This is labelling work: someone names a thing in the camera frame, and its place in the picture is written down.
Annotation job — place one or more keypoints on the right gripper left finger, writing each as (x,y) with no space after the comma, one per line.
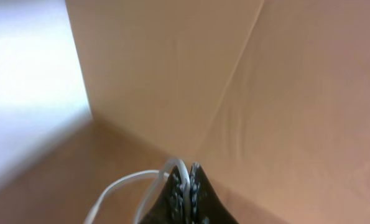
(169,206)

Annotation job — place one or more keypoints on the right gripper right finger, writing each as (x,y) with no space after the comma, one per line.
(205,205)

